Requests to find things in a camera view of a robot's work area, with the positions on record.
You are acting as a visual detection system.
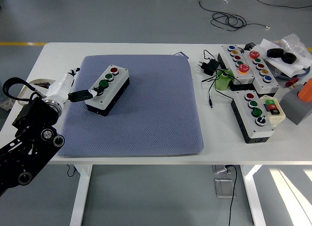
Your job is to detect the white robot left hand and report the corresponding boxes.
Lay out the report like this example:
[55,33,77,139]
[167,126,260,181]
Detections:
[45,67,104,104]

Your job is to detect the grey four-button control box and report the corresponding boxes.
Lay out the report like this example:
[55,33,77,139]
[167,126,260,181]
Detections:
[231,90,275,144]
[84,64,130,117]

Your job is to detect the five-button box orange-ringed stop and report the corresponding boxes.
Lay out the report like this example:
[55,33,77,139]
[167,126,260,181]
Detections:
[217,44,255,91]

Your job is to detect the five-button box plain red stop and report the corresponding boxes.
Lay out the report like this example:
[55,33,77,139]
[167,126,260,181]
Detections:
[241,45,280,95]

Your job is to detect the beige oval tray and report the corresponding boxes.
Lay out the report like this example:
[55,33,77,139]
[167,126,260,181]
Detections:
[17,79,58,107]

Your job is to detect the blue-grey textured mat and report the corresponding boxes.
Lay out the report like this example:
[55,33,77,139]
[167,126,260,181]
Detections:
[58,54,204,158]

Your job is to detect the white table leg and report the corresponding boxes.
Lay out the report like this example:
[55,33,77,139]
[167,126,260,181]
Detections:
[240,164,268,226]
[69,164,93,226]

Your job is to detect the purple card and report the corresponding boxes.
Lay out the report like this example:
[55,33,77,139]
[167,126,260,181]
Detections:
[172,51,190,60]

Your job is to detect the black power adapter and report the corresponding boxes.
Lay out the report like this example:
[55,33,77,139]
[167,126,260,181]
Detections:
[197,59,220,77]

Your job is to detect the green plastic bottle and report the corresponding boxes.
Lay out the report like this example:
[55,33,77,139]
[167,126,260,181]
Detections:
[215,68,235,91]

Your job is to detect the silver box under table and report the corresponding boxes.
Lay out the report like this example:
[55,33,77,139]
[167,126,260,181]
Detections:
[212,164,232,174]

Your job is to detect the silver floor socket box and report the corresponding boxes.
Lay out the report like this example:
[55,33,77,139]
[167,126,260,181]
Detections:
[214,178,236,199]

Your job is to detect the red valve knob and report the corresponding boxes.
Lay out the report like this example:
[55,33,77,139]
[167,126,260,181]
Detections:
[285,77,299,88]

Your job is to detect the grey plastic block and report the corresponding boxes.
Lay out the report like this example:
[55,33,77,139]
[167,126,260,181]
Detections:
[279,83,312,125]

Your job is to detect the clear bubble wrap bag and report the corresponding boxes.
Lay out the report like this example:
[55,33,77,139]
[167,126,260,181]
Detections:
[275,33,312,63]

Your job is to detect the orange cylinder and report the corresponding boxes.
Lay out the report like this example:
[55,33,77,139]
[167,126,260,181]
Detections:
[297,78,312,103]

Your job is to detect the short black cable loop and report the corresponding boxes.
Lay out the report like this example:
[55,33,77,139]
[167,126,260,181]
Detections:
[66,164,78,177]

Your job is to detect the black adapter cord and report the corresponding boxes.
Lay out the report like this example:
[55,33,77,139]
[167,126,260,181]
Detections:
[201,49,242,108]

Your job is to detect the black hanging cable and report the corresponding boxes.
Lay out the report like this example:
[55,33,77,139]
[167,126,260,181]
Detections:
[225,164,238,226]

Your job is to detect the black foam ring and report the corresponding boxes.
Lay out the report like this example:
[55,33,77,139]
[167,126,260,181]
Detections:
[266,48,284,58]
[281,52,297,64]

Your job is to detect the coiled black floor cable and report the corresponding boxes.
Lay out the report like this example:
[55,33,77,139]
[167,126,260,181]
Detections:
[198,0,271,32]

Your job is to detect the cream green-red push switch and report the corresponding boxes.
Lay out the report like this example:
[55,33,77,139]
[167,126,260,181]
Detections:
[259,94,286,128]

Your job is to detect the blue round ring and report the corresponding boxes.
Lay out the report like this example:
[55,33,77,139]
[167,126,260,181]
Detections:
[277,66,312,81]

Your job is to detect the long black floor cable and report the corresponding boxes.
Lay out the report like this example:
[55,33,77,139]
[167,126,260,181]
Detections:
[243,0,312,9]

